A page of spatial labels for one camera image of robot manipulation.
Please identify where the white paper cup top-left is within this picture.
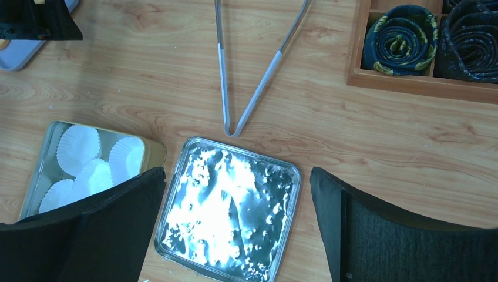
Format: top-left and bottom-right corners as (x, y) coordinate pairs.
(56, 125), (102, 176)

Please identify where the metal tongs grey handle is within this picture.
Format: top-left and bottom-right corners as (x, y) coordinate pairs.
(214, 1), (311, 137)

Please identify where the white paper cup bottom-left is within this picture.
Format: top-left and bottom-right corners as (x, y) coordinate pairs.
(39, 179), (74, 213)

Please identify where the silver tin lid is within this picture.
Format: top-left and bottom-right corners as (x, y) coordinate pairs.
(154, 137), (301, 281)

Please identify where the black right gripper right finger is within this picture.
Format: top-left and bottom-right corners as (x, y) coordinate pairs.
(310, 167), (497, 281)

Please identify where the rolled dark tie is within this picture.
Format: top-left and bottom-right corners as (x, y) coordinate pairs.
(434, 1), (497, 84)

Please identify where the lavender plastic tray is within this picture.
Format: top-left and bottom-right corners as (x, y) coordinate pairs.
(1, 1), (79, 71)

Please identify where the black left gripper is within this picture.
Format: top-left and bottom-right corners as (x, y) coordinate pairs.
(1, 0), (83, 41)

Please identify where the wooden compartment tray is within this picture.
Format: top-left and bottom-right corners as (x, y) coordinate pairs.
(347, 1), (497, 104)

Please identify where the white paper cup top-right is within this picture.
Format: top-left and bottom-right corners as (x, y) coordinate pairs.
(109, 137), (144, 186)

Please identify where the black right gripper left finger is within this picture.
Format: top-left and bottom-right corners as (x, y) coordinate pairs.
(1, 167), (166, 281)

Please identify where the gold cookie tin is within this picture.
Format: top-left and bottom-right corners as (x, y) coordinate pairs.
(19, 121), (166, 219)

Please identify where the white paper cup centre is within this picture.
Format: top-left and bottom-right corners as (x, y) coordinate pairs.
(70, 159), (114, 201)

